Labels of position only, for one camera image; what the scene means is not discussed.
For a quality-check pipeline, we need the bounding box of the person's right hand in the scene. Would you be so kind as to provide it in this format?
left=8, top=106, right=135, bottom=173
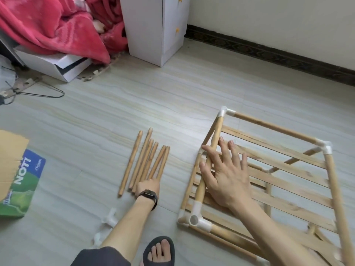
left=199, top=136, right=255, bottom=213

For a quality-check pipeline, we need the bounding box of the person's left hand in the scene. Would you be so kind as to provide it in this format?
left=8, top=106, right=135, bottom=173
left=135, top=178, right=162, bottom=198

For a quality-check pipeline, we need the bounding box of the pile of wooden dowels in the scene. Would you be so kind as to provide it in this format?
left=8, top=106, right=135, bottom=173
left=118, top=128, right=170, bottom=197

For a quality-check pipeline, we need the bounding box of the single white connector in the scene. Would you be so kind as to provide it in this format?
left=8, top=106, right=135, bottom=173
left=218, top=106, right=236, bottom=119
left=176, top=209, right=190, bottom=224
left=315, top=139, right=334, bottom=156
left=189, top=202, right=213, bottom=233

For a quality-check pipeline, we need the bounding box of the pile of white connectors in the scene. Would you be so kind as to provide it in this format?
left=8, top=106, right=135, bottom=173
left=91, top=208, right=120, bottom=247

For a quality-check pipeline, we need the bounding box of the single wooden stick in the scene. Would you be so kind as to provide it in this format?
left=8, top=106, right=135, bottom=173
left=210, top=221, right=273, bottom=258
left=233, top=112, right=320, bottom=144
left=180, top=221, right=261, bottom=263

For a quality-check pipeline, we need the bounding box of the person's left forearm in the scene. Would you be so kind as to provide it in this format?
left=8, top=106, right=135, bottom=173
left=100, top=197, right=157, bottom=264

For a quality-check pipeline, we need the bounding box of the person's black sandal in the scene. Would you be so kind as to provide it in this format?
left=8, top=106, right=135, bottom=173
left=142, top=236, right=176, bottom=266

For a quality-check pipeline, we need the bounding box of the black smartwatch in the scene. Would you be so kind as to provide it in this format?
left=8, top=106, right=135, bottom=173
left=136, top=189, right=159, bottom=211

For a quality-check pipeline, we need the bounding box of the green cardboard box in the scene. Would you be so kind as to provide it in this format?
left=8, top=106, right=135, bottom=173
left=0, top=130, right=47, bottom=218

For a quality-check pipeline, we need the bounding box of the flat white box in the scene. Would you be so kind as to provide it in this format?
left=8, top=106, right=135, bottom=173
left=14, top=46, right=93, bottom=82

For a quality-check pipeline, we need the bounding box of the white box cabinet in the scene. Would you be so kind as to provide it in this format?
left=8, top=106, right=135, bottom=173
left=120, top=0, right=191, bottom=67

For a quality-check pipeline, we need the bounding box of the white plastic bag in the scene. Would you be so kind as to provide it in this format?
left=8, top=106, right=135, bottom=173
left=0, top=55, right=17, bottom=92

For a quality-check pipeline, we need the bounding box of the red fleece blanket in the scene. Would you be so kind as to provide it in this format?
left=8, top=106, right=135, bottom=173
left=0, top=0, right=129, bottom=64

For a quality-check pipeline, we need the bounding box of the wire clothes hanger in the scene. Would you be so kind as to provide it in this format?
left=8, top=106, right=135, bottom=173
left=0, top=77, right=65, bottom=103

